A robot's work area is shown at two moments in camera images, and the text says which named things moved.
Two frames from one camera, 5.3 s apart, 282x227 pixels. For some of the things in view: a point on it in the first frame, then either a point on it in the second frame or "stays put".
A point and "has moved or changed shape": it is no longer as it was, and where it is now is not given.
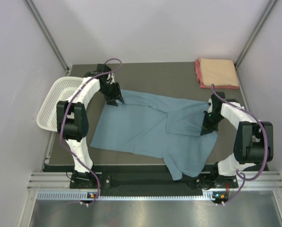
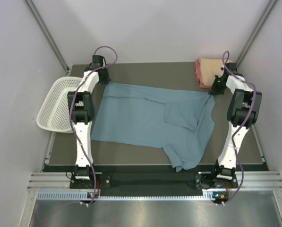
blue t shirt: x=162 y=129 has moved or changed shape
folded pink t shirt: x=199 y=73 stays put
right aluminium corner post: x=252 y=39 stays put
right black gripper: x=207 y=127 to x=214 y=90
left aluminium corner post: x=36 y=15 stays put
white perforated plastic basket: x=58 y=89 stays put
